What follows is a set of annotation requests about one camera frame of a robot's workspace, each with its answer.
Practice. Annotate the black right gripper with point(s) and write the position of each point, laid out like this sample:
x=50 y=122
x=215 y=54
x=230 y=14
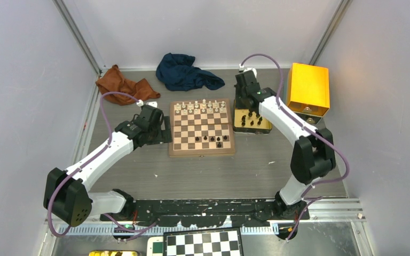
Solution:
x=238 y=104

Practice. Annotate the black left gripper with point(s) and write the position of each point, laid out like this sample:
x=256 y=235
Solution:
x=164 y=135

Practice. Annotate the yellow metal tray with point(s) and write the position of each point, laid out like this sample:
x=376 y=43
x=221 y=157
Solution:
x=249 y=122

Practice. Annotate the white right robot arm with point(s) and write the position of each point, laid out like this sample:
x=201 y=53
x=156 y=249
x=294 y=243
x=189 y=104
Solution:
x=312 y=157

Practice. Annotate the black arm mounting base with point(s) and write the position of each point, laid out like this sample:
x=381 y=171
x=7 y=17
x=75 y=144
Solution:
x=204 y=213

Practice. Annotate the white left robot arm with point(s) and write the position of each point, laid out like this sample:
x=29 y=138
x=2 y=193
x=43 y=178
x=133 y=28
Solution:
x=67 y=192

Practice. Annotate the wooden chess board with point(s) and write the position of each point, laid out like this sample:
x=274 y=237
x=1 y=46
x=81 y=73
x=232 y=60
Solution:
x=197 y=118

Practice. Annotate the black white checker calibration board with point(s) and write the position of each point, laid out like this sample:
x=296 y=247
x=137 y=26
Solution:
x=222 y=241

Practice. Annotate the orange cloth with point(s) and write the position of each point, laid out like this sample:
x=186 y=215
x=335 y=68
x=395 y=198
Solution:
x=114 y=81

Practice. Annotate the yellow drawer box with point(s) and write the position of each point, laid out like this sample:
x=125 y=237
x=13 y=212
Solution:
x=307 y=89

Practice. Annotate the dark blue cloth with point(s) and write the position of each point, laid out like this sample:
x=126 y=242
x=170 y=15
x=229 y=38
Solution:
x=177 y=73

